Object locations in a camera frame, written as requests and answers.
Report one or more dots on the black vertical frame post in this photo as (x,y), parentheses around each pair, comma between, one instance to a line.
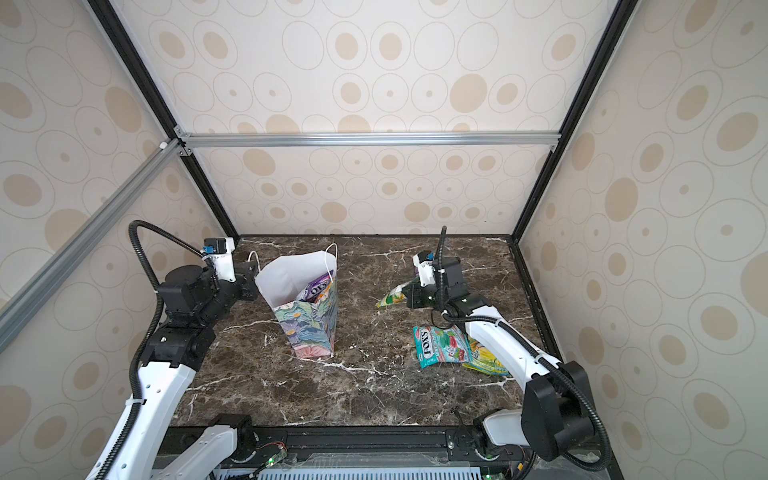
(107,17)
(606,46)

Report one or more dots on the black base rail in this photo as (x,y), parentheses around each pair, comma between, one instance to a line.
(393,452)

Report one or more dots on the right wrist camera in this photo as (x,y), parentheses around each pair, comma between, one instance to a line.
(423,262)

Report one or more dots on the white paper bag colourful print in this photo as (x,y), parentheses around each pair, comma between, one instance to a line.
(310,328)

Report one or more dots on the small purple candy bag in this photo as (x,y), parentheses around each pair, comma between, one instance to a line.
(315,288)

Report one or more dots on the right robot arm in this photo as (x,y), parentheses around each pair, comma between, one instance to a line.
(557,417)

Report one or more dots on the aluminium rail left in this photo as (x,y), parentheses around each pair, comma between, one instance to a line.
(34,294)

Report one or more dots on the green snack bag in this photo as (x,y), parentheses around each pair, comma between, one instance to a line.
(393,297)

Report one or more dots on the horizontal aluminium rail back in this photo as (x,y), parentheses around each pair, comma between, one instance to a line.
(358,139)

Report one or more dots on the black vertical frame post left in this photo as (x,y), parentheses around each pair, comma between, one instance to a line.
(107,17)

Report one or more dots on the black vertical frame post right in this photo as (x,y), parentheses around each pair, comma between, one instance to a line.
(606,46)

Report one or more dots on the teal spring candy bag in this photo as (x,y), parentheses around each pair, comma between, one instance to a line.
(435,345)

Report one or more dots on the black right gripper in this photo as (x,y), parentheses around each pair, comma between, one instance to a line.
(413,294)

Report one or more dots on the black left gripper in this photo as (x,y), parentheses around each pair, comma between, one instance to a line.
(246,275)

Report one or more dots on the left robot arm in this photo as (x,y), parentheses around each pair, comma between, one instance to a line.
(194,299)

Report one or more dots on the yellow green candy bag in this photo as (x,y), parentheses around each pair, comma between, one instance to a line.
(482,360)

